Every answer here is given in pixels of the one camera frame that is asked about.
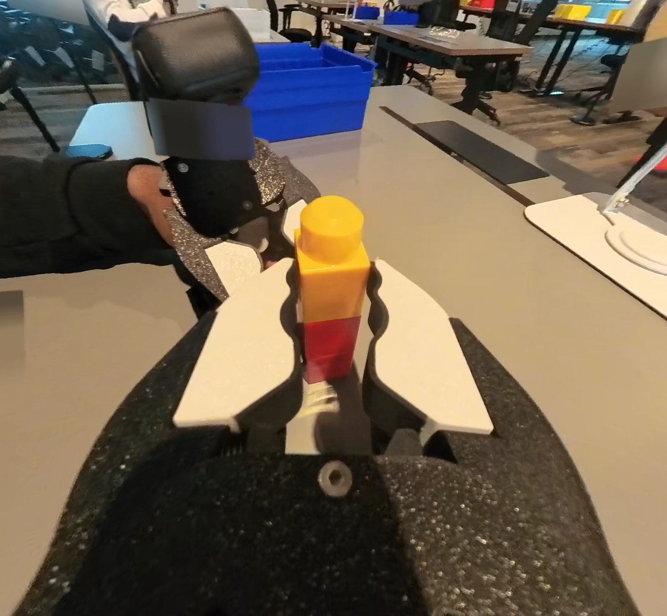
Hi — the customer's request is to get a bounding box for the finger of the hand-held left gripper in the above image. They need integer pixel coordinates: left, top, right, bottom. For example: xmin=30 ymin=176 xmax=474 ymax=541
xmin=205 ymin=242 xmax=264 ymax=298
xmin=281 ymin=198 xmax=309 ymax=247

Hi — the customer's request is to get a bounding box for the blue storage bin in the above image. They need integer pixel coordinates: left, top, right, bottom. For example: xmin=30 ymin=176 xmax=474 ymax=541
xmin=244 ymin=42 xmax=377 ymax=144

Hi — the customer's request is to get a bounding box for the red single-stud block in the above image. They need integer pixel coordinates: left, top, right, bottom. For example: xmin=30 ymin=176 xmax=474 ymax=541
xmin=301 ymin=316 xmax=362 ymax=384

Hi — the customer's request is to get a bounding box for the person's left hand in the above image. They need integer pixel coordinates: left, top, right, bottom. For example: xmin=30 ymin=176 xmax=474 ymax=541
xmin=126 ymin=164 xmax=178 ymax=251

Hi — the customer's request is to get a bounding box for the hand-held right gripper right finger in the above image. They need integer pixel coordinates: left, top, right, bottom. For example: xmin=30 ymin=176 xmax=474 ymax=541
xmin=363 ymin=258 xmax=495 ymax=455

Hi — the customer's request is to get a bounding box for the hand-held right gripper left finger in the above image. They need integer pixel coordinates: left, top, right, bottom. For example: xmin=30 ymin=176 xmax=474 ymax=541
xmin=172 ymin=258 xmax=305 ymax=454

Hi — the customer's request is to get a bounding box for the brown office desk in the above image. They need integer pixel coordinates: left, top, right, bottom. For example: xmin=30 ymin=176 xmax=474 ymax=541
xmin=292 ymin=0 xmax=378 ymax=51
xmin=367 ymin=21 xmax=533 ymax=109

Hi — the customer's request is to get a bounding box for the person's left forearm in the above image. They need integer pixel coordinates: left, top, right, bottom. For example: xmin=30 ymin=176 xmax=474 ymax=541
xmin=0 ymin=153 xmax=180 ymax=280

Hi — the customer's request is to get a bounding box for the black desk cable cover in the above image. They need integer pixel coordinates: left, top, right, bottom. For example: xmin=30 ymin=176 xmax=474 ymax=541
xmin=412 ymin=120 xmax=550 ymax=186

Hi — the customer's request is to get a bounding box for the yellow single-stud block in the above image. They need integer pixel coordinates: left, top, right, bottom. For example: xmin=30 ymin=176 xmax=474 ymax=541
xmin=293 ymin=195 xmax=371 ymax=324

